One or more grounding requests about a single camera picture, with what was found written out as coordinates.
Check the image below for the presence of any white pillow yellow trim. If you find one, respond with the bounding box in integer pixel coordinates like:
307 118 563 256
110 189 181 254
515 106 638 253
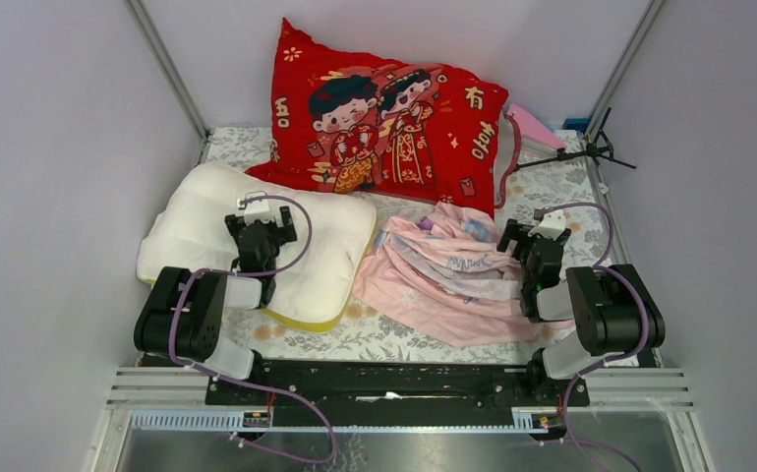
136 162 377 332

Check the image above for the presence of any pink pillowcase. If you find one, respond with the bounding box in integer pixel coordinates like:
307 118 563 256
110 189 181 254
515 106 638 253
353 203 574 347

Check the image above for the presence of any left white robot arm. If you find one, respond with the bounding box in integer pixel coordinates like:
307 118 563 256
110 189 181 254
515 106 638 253
134 192 305 404

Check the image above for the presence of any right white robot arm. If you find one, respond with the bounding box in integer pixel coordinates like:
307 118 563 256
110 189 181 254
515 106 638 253
497 207 666 405

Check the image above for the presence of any red cartoon print pillow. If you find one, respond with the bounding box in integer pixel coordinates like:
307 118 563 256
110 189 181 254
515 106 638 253
249 21 508 213

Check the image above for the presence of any floral bed sheet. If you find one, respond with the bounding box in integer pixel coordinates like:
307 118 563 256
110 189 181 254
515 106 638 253
220 149 608 364

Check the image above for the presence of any black tripod stand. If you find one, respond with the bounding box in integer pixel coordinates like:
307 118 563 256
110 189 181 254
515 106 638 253
517 107 638 170

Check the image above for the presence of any pink cloth at back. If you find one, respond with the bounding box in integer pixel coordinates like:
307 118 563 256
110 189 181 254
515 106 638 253
506 103 566 152

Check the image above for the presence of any blue object at corner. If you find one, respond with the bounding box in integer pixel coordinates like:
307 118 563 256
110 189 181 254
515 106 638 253
562 118 591 133

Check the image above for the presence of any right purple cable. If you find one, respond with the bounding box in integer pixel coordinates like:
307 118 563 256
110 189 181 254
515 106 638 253
532 202 651 472

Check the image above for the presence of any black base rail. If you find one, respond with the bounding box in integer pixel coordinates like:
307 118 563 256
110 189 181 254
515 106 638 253
205 359 590 429

